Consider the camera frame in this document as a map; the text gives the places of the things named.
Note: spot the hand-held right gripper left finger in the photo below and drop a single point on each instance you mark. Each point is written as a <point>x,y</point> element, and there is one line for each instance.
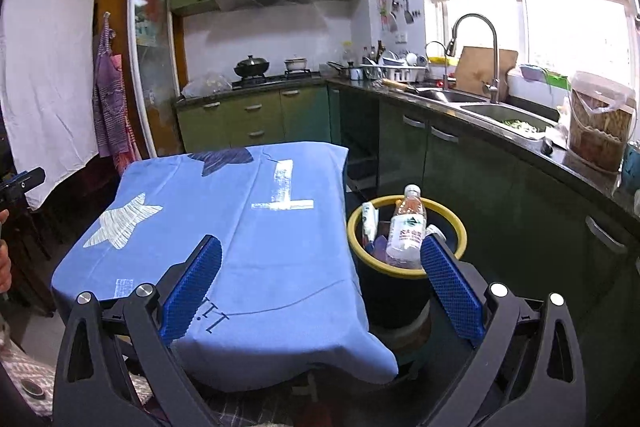
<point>192,292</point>

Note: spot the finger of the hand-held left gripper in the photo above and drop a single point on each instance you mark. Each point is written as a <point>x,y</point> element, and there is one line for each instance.
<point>25,182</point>

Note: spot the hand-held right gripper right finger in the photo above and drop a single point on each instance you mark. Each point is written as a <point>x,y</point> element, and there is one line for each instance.
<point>452,292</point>

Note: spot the black bin yellow rim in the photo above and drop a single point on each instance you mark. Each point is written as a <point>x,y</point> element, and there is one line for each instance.
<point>400,302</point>

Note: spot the clear plastic water bottle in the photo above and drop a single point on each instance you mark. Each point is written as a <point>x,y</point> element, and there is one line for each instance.
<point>405,232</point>

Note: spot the white pill bottle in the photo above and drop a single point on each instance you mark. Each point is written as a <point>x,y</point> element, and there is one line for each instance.
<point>370,222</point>

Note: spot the person's left hand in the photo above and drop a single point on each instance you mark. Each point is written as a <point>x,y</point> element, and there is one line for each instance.
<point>4,267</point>

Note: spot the blue star print tablecloth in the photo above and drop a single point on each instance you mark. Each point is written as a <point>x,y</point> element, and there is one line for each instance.
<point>225,207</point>

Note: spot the dark green base cabinet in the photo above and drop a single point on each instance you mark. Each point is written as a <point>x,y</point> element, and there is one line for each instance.
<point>500,207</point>

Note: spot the purple checked apron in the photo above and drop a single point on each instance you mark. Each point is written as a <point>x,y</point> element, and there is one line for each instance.
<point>110,107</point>

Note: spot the white hanging sheet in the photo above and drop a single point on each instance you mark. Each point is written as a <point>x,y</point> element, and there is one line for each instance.
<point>50,57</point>

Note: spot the steel kitchen sink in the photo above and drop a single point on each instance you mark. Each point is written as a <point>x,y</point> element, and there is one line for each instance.
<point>500,112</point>

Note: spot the frosted glass sliding door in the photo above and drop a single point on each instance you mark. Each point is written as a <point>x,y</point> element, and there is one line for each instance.
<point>150,32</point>

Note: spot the clear plastic bag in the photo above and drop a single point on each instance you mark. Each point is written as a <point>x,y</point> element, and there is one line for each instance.
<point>205,86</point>

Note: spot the light green base cabinet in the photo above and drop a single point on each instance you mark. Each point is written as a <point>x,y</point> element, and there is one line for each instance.
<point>300,112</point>

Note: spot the white plastic tub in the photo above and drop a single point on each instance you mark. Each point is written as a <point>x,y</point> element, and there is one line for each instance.
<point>525,94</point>

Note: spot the clear bag brown contents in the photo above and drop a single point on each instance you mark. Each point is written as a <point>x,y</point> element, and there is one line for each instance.
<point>600,132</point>

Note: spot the blue mug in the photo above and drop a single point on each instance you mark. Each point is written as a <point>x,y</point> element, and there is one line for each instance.
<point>631,167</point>

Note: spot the wooden cutting board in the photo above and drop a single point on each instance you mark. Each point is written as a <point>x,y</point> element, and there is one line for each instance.
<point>475,72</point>

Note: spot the small steel faucet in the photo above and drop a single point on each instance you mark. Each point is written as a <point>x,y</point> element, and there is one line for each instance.
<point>445,67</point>

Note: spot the white dish rack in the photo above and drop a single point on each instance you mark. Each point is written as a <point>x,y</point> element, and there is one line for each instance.
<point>400,72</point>

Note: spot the black wok with lid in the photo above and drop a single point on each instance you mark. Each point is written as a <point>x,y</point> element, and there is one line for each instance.
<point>251,68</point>

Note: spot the yellow tray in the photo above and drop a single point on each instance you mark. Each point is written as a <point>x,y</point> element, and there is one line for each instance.
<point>444,60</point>

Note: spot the purple bowl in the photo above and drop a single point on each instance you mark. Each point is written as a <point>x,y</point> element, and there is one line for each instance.
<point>530,73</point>

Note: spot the green basin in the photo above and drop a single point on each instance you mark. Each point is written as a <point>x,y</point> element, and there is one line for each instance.
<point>557,82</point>

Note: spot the black gas stove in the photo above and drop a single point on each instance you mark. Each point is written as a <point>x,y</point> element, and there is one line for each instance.
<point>295,79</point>

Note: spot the tall steel faucet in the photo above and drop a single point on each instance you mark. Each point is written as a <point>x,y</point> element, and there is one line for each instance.
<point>495,57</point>

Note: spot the steel saucepan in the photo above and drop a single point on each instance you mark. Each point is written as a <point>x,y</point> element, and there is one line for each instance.
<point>350,72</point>

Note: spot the dark glass bottle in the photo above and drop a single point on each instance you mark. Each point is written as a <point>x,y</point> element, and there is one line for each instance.
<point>380,51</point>

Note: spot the yellow oil bottle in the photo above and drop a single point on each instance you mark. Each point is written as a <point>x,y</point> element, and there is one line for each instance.
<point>347,54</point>

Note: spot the black hanging spatula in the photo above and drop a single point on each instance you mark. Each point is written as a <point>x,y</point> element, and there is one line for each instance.
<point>408,16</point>

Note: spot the kitchen window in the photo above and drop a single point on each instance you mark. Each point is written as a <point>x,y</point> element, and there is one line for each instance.
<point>575,32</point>

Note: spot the white wall socket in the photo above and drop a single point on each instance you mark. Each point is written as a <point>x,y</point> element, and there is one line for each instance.
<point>401,39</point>

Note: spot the colourful wall sticker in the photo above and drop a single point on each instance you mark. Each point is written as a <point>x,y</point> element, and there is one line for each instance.
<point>382,9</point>

